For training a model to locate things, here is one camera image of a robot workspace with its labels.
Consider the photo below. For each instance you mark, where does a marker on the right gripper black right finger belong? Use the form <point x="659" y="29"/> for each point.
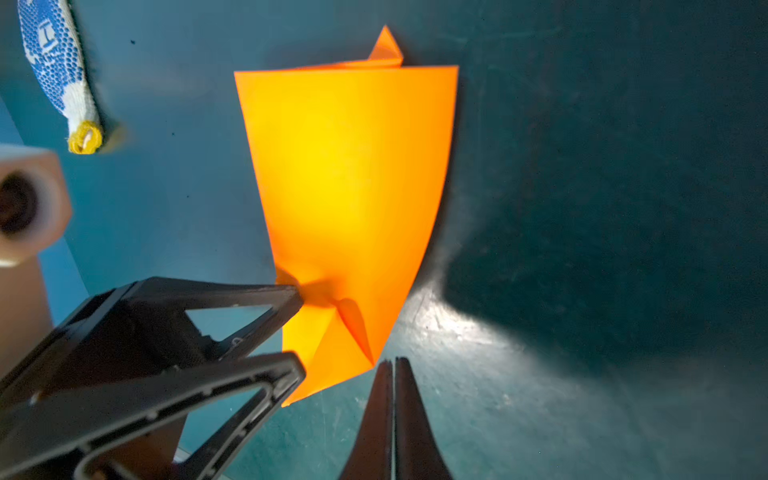
<point x="417" y="455"/>

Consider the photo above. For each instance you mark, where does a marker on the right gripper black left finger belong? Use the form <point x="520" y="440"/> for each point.
<point x="371" y="455"/>

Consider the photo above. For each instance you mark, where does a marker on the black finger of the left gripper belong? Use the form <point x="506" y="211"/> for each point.
<point x="143" y="329"/>
<point x="127" y="429"/>

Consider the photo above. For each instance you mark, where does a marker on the orange square paper sheet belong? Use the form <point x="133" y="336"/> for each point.
<point x="351" y="160"/>

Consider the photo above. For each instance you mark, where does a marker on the left blue dotted work glove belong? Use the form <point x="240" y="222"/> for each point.
<point x="52" y="47"/>

